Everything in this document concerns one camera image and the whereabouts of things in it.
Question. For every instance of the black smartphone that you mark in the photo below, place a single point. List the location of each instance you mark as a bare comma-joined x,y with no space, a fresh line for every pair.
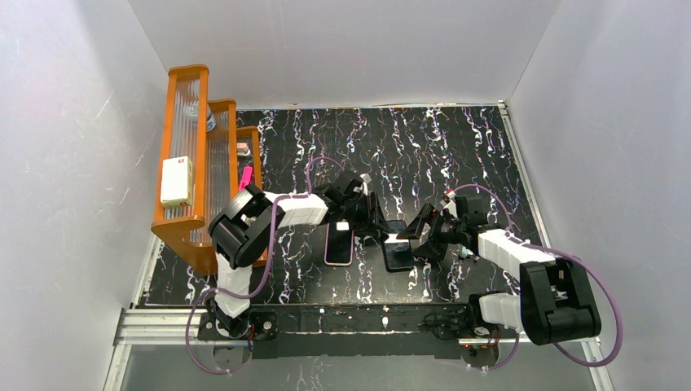
398,256

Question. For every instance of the purple-edged smartphone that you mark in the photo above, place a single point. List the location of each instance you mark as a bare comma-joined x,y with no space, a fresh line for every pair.
339,244

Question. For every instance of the orange wooden shelf rack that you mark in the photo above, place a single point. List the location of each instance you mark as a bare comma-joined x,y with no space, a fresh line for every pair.
205,159

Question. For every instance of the light blue phone case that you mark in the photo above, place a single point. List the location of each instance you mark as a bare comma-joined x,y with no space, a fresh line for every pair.
467,254

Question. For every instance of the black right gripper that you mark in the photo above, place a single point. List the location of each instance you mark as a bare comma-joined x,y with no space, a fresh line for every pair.
437,229

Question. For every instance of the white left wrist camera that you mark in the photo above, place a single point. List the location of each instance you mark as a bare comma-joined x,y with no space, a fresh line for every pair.
366,179

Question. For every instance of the pink tool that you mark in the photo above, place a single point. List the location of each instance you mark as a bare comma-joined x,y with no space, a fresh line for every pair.
246,177

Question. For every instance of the white box with red label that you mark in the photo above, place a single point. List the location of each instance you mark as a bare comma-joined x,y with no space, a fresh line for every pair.
176,182

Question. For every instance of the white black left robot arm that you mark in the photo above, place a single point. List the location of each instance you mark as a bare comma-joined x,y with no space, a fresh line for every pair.
246,227

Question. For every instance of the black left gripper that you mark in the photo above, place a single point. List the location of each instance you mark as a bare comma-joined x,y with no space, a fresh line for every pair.
369,217

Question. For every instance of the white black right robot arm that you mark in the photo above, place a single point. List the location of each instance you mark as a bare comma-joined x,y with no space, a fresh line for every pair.
555,302

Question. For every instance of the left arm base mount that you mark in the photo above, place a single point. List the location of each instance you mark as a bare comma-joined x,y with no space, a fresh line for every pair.
233,340

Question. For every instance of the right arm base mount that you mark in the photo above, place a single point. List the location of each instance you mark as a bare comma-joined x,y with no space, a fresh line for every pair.
482,355

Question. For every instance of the white blue patterned cup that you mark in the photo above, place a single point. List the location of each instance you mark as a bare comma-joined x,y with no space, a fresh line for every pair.
210,121

